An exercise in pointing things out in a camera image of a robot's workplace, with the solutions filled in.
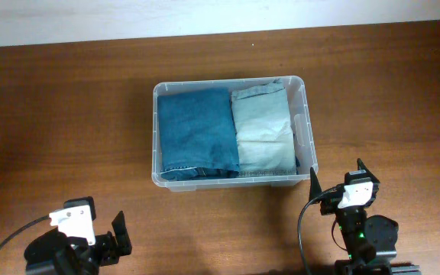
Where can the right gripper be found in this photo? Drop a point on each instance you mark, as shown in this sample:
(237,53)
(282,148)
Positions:
(328,205)

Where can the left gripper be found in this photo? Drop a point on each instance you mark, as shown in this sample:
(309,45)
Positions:
(107,241)

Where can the blue garment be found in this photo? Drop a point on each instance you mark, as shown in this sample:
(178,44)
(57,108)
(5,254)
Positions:
(297,165)

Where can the light grey jeans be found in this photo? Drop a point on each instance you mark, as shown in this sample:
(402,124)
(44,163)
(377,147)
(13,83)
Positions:
(263,130)

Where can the dark blue jeans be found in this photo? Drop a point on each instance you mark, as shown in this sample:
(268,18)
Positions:
(197,135)

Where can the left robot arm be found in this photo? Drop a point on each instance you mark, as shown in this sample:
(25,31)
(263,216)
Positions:
(51,253)

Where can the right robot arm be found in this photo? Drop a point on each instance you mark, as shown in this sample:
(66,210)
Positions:
(369,241)

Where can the clear plastic storage bin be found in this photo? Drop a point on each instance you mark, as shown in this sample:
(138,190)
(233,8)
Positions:
(304,145)

